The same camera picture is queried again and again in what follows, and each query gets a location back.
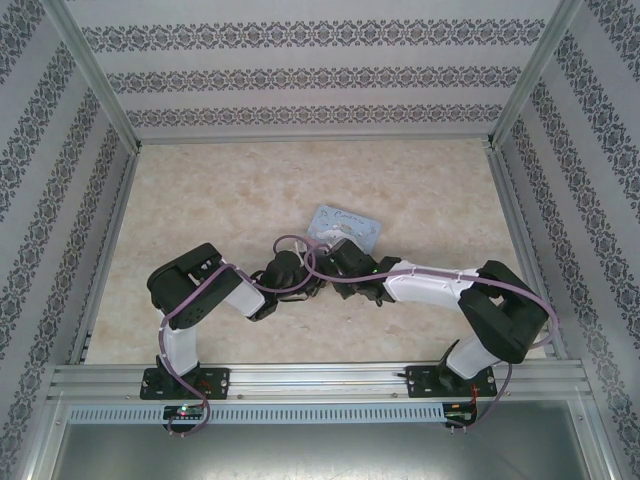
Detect aluminium mounting rail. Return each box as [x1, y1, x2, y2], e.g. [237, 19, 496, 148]
[46, 358, 595, 402]

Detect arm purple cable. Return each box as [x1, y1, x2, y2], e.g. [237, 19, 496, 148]
[157, 234, 321, 434]
[304, 249, 561, 432]

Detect grey metal panel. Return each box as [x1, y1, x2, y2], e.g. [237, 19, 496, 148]
[19, 398, 621, 480]

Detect aluminium corner post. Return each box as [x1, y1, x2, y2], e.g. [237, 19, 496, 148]
[41, 0, 145, 152]
[485, 0, 587, 151]

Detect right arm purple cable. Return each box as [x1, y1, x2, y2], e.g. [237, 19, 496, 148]
[304, 249, 561, 432]

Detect slotted grey cable duct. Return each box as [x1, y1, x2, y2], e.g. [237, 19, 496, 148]
[66, 403, 447, 424]

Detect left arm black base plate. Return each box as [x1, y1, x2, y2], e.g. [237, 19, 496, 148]
[140, 366, 232, 402]

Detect light blue cartoon mat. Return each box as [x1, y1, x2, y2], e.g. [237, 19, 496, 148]
[306, 203, 387, 257]

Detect aluminium side rail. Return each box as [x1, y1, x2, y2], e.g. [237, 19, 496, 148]
[488, 146, 570, 361]
[66, 148, 140, 367]

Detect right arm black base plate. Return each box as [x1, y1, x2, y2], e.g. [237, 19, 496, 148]
[405, 364, 499, 400]

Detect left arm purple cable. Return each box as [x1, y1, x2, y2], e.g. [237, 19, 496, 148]
[157, 234, 321, 434]

